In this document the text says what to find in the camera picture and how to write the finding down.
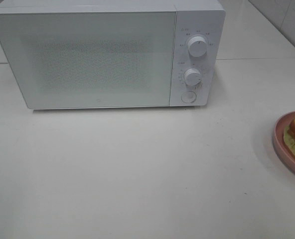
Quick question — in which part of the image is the upper white microwave knob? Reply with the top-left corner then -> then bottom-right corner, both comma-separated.
187,35 -> 208,57

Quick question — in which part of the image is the white microwave knob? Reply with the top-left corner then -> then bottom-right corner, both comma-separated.
183,68 -> 201,86
187,35 -> 208,57

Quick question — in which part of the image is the lower white microwave knob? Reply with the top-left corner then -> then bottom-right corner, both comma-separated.
183,68 -> 201,86

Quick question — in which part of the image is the pink round plate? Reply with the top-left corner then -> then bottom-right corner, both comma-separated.
273,111 -> 295,174

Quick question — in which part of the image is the white microwave oven body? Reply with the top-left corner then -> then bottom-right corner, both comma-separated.
0,0 -> 225,109

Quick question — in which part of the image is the round microwave door button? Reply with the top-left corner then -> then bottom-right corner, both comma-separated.
181,91 -> 196,103

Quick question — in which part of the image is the white microwave door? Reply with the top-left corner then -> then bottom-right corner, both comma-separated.
0,12 -> 176,110

